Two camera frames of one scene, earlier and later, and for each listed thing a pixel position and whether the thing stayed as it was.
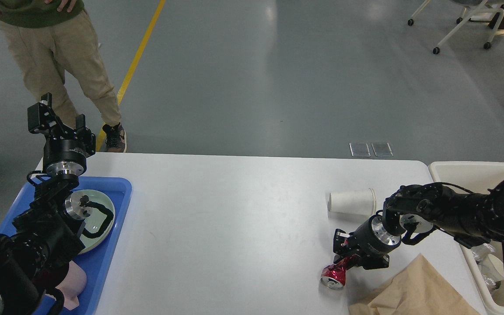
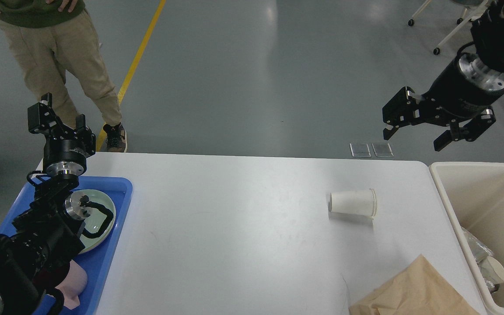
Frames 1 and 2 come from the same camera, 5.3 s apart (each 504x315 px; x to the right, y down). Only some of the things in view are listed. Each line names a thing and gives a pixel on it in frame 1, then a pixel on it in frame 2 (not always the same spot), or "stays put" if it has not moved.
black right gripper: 371,240 to 467,88
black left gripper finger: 41,117 stays put
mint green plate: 99,222 stays put
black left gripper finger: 85,135 stays put
